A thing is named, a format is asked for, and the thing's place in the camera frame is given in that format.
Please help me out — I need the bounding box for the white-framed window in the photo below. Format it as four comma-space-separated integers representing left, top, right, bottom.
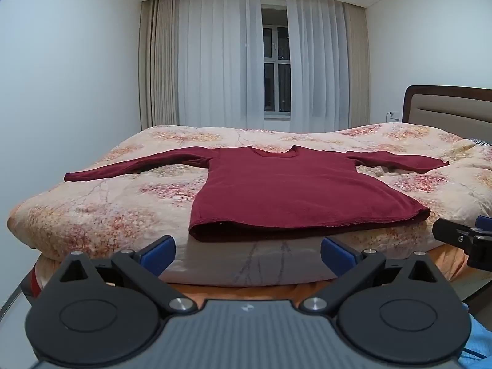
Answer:
261, 4, 292, 121

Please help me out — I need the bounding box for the brown padded bed headboard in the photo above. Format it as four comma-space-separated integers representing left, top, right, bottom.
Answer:
402, 85, 492, 144

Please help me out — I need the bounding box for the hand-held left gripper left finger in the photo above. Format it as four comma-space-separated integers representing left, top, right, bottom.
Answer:
48, 234, 198, 314

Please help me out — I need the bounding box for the dark red long-sleeved sweater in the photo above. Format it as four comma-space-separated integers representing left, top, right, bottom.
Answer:
64, 145, 450, 244

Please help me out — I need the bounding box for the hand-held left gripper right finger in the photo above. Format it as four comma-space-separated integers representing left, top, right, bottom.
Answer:
299, 236, 452, 314

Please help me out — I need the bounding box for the light blue cloth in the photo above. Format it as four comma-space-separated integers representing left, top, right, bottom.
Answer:
459, 303, 492, 369

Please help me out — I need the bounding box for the white sheer curtain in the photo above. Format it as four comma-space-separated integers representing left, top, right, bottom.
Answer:
285, 0, 352, 133
175, 0, 266, 129

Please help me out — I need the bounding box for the floral quilt bed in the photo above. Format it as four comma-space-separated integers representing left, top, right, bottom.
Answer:
7, 122, 492, 288

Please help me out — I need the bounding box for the orange bed sheet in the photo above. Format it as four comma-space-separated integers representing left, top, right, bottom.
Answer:
35, 243, 479, 318

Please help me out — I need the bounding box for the beige curtain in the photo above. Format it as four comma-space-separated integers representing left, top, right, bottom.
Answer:
138, 0, 181, 131
340, 2, 371, 128

